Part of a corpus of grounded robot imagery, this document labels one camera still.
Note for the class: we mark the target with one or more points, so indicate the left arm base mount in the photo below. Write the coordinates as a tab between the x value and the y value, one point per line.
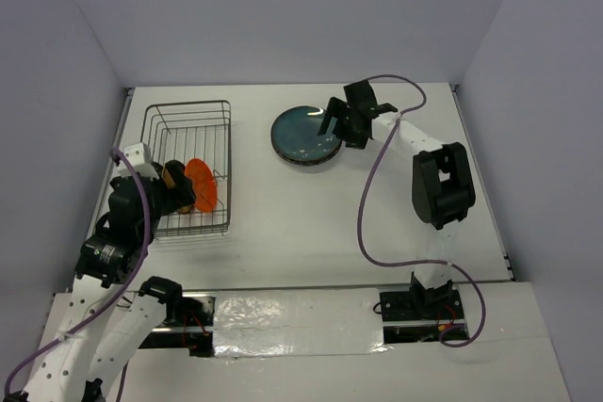
188	324

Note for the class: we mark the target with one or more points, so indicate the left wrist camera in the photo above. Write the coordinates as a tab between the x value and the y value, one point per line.
140	159

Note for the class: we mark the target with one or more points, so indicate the wire dish rack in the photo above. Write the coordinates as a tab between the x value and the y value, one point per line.
194	130

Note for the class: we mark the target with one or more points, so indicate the orange plastic plate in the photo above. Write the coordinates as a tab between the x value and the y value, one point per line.
204	185

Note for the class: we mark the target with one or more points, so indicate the amber brown small plate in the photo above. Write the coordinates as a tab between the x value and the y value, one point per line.
169	181

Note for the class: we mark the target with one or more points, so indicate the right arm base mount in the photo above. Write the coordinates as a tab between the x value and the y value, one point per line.
410	312

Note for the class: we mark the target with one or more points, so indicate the silver foil tape sheet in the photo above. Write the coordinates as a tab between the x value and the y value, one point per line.
307	322

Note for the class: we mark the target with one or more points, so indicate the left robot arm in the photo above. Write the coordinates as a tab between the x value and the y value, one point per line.
87	354

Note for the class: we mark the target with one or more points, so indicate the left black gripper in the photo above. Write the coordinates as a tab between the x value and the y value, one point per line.
180	196

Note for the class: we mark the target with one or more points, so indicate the dark green plate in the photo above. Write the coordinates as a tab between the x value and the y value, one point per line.
295	133

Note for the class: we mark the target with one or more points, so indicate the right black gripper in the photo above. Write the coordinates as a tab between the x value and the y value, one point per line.
334	107

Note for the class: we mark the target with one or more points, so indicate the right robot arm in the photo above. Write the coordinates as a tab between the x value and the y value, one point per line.
442	189

